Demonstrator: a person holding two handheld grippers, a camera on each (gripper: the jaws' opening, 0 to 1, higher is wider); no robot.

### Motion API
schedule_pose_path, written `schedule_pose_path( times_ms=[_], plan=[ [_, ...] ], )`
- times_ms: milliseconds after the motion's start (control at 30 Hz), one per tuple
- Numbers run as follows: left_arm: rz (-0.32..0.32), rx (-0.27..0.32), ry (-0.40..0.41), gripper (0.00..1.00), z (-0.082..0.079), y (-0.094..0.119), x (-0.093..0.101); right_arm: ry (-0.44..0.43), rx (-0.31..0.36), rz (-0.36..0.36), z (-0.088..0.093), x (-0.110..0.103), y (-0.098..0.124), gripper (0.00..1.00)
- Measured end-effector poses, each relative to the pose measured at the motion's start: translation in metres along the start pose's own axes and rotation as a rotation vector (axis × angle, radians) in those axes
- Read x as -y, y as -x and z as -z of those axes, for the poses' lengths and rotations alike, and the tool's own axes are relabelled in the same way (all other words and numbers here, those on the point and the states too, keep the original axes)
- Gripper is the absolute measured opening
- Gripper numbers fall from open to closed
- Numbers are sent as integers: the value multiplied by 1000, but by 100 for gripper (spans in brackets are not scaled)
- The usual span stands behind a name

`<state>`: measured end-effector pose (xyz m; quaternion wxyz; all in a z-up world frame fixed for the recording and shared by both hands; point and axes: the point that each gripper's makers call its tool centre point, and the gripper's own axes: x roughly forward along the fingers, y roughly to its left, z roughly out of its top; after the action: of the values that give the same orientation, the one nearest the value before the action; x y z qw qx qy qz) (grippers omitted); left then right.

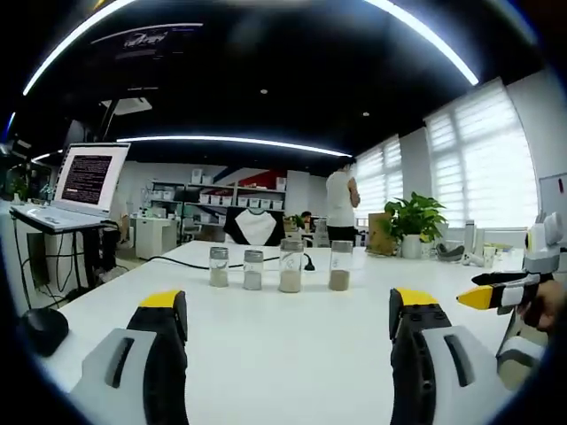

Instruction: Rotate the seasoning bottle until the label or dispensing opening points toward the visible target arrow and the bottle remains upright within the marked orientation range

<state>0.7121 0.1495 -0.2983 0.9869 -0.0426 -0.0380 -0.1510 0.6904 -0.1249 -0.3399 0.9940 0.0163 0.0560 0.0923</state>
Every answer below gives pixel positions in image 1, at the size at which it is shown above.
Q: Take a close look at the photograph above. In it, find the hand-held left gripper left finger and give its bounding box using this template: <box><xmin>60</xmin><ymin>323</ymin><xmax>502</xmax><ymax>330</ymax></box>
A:
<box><xmin>70</xmin><ymin>290</ymin><xmax>192</xmax><ymax>425</ymax></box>

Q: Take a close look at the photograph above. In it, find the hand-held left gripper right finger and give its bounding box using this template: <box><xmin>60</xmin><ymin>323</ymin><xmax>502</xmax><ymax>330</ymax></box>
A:
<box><xmin>388</xmin><ymin>287</ymin><xmax>517</xmax><ymax>425</ymax></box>

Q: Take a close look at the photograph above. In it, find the small seasoning bottle beige powder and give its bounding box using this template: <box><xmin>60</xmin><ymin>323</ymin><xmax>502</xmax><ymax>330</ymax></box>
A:
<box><xmin>208</xmin><ymin>246</ymin><xmax>230</xmax><ymax>288</ymax></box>

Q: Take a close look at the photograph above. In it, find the tall seasoning bottle brown powder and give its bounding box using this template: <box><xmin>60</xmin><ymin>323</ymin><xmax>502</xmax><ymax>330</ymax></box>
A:
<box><xmin>328</xmin><ymin>240</ymin><xmax>354</xmax><ymax>292</ymax></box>

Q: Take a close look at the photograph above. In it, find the small seasoning bottle white powder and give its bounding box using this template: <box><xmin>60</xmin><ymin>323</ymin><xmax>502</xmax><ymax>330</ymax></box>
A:
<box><xmin>243</xmin><ymin>250</ymin><xmax>266</xmax><ymax>291</ymax></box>

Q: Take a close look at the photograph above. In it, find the tall seasoning bottle pale powder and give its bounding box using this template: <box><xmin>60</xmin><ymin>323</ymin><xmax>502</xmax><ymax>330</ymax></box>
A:
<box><xmin>278</xmin><ymin>238</ymin><xmax>306</xmax><ymax>294</ymax></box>

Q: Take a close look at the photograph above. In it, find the person's right hand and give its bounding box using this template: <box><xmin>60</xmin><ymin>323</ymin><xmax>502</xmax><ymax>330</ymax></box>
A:
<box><xmin>518</xmin><ymin>277</ymin><xmax>567</xmax><ymax>332</ymax></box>

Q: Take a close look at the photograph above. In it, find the grey curved device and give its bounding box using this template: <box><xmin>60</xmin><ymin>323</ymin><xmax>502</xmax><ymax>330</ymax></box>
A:
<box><xmin>435</xmin><ymin>241</ymin><xmax>466</xmax><ymax>263</ymax></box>

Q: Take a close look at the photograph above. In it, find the whiteboard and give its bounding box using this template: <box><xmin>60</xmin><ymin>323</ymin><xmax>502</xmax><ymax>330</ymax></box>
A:
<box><xmin>538</xmin><ymin>174</ymin><xmax>567</xmax><ymax>222</ymax></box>

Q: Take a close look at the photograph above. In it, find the green potted plant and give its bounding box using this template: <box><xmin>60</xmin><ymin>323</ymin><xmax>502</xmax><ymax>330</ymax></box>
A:
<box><xmin>383</xmin><ymin>190</ymin><xmax>449</xmax><ymax>260</ymax></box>

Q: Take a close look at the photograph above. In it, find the large window blind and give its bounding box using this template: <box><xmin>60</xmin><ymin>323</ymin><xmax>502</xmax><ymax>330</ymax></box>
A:
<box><xmin>423</xmin><ymin>79</ymin><xmax>540</xmax><ymax>230</ymax></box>

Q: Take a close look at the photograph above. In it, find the white cabinet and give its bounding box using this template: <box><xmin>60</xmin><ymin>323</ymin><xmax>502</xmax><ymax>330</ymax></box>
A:
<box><xmin>134</xmin><ymin>215</ymin><xmax>178</xmax><ymax>261</ymax></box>

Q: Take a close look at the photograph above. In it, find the brown cardboard box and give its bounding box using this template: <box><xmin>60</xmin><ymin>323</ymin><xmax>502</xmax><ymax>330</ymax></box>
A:
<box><xmin>367</xmin><ymin>211</ymin><xmax>396</xmax><ymax>256</ymax></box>

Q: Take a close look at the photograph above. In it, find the black rounded device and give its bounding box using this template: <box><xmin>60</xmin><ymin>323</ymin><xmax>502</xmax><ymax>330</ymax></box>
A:
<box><xmin>18</xmin><ymin>307</ymin><xmax>70</xmax><ymax>358</ymax></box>

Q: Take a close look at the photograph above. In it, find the black laptop stand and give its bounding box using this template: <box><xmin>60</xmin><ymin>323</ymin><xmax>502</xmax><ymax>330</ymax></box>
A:
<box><xmin>12</xmin><ymin>219</ymin><xmax>120</xmax><ymax>293</ymax></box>

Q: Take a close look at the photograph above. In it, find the small window blind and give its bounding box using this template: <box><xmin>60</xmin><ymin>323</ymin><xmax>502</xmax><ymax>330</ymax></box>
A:
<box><xmin>353</xmin><ymin>135</ymin><xmax>405</xmax><ymax>221</ymax></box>

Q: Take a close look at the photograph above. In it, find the black and white shirt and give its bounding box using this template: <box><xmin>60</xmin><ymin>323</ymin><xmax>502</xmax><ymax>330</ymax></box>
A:
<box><xmin>223</xmin><ymin>206</ymin><xmax>285</xmax><ymax>246</ymax></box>

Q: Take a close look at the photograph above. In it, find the shelf of white storage boxes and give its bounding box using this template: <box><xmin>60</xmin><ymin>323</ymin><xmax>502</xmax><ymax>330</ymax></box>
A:
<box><xmin>150</xmin><ymin>166</ymin><xmax>288</xmax><ymax>227</ymax></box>

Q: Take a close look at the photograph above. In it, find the white laptop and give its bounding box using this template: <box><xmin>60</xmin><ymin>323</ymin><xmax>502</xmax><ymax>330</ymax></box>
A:
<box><xmin>8</xmin><ymin>142</ymin><xmax>132</xmax><ymax>235</ymax></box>

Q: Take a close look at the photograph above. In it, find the curved ceiling light strip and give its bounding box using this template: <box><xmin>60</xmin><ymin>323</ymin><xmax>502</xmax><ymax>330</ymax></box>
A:
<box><xmin>367</xmin><ymin>0</ymin><xmax>480</xmax><ymax>87</ymax></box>
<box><xmin>22</xmin><ymin>0</ymin><xmax>138</xmax><ymax>97</ymax></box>
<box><xmin>115</xmin><ymin>135</ymin><xmax>352</xmax><ymax>158</ymax></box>

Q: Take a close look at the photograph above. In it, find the ceiling air conditioner unit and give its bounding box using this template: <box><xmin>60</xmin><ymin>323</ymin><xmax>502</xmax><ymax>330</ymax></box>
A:
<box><xmin>100</xmin><ymin>97</ymin><xmax>154</xmax><ymax>116</ymax></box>

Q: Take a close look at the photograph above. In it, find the dark hanging sign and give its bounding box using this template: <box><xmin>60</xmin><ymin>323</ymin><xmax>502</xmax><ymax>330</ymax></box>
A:
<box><xmin>90</xmin><ymin>22</ymin><xmax>205</xmax><ymax>62</ymax></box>

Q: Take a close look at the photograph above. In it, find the black power cable with plug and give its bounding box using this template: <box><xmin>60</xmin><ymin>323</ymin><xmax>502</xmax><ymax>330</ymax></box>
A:
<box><xmin>148</xmin><ymin>252</ymin><xmax>316</xmax><ymax>274</ymax></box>

